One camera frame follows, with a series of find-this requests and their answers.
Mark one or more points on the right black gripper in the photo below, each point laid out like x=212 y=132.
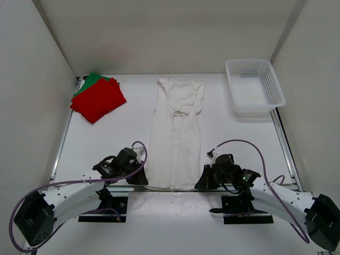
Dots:
x=206 y=182

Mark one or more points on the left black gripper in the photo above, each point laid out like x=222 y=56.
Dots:
x=139 y=179

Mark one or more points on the white t shirt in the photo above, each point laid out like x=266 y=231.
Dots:
x=173 y=161

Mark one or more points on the red t shirt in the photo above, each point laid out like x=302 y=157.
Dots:
x=98 y=100

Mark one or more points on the green t shirt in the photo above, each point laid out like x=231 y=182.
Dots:
x=89 y=81

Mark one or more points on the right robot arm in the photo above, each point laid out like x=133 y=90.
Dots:
x=318 y=216

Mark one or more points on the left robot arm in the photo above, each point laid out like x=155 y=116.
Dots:
x=43 y=210

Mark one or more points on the white plastic basket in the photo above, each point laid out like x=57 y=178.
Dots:
x=254 y=86

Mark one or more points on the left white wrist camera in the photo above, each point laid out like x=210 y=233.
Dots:
x=140 y=152

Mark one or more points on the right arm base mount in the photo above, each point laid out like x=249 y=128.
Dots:
x=241 y=212

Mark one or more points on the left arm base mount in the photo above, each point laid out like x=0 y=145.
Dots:
x=110 y=210

